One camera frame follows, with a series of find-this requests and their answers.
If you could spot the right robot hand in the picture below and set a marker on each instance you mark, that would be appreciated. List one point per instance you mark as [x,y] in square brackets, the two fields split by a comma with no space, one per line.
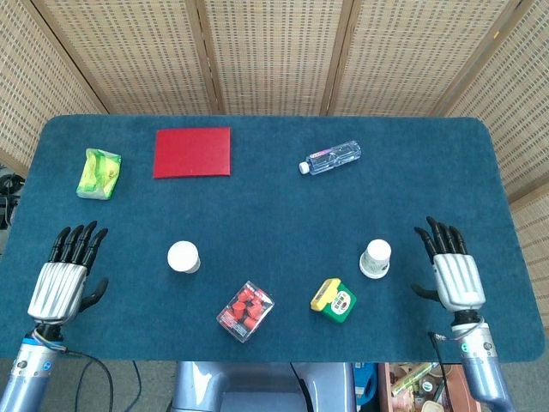
[459,283]

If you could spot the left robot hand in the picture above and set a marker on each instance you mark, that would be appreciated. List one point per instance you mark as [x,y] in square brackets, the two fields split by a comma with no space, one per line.
[58,292]

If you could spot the white floral paper cup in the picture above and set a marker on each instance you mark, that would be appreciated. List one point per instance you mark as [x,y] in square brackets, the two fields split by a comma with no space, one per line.
[182,255]

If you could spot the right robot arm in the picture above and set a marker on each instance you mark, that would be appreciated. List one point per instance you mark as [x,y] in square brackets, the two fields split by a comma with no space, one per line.
[484,377]

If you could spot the orange storage crate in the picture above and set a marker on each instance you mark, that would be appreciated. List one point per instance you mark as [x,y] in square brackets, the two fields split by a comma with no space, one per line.
[454,377]

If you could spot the green gold foil packet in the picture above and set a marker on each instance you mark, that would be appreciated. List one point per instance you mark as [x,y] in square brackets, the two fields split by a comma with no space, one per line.
[414,377]

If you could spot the green tub with yellow lid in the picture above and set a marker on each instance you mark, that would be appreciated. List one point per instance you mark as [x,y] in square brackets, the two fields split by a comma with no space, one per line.
[339,307]

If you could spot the green yellow tissue pack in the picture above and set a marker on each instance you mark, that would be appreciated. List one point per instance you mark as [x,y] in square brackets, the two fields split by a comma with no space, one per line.
[98,173]

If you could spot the blue plastic container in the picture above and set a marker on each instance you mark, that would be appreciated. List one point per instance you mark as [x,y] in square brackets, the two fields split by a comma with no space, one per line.
[366,382]

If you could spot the clear plastic water bottle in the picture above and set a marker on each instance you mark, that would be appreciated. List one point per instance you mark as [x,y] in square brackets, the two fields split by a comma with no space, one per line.
[334,156]

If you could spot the clear box of red capsules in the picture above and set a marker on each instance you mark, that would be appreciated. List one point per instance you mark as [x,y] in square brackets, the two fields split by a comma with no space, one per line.
[244,311]

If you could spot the red felt mat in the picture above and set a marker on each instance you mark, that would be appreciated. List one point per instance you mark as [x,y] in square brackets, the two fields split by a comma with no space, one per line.
[193,152]

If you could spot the blue table cloth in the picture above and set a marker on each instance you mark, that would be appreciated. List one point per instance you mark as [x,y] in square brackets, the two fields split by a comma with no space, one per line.
[266,214]

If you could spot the blue-grey robot torso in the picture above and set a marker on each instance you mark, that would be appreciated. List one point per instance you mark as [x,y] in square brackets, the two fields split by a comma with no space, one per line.
[257,386]

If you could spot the rattan folding screen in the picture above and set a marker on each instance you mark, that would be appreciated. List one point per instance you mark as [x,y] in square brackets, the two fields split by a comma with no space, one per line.
[279,51]

